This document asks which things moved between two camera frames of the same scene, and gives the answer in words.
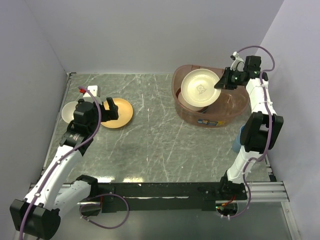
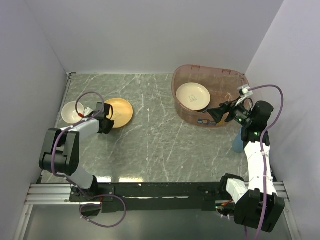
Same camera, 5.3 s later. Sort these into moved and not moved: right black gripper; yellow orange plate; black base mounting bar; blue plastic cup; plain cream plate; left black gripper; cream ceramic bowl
Moved: plain cream plate; right black gripper; left black gripper
Not moved: yellow orange plate; blue plastic cup; black base mounting bar; cream ceramic bowl
